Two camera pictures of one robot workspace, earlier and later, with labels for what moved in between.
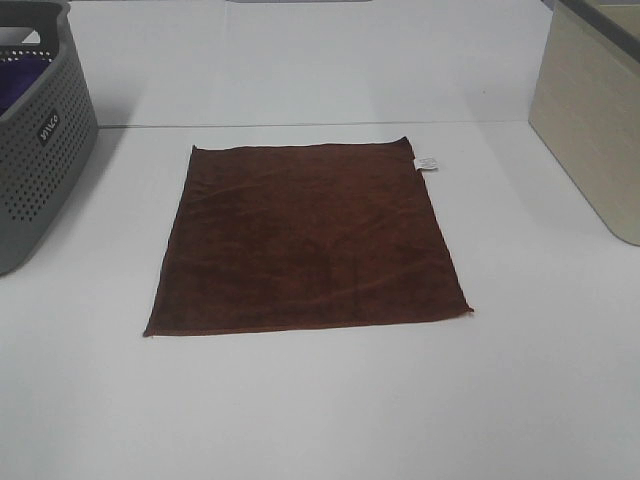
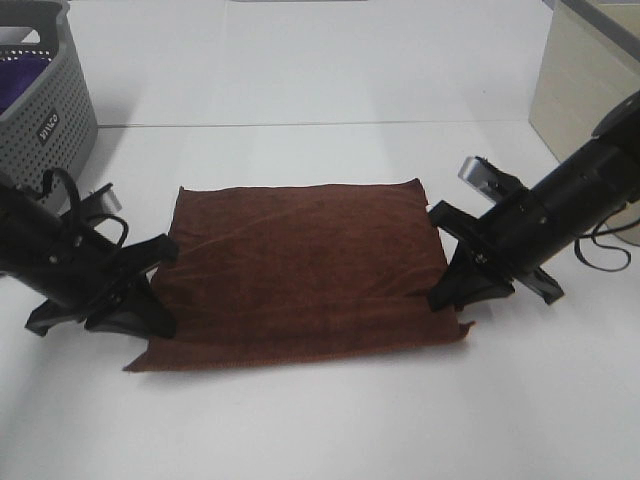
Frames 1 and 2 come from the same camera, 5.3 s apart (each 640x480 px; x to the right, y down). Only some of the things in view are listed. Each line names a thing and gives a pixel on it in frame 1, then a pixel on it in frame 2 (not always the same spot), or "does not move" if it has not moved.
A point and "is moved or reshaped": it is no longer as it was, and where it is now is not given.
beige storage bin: [586, 104] does not move
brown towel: [268, 236] is moved or reshaped
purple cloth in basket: [16, 76] does not move
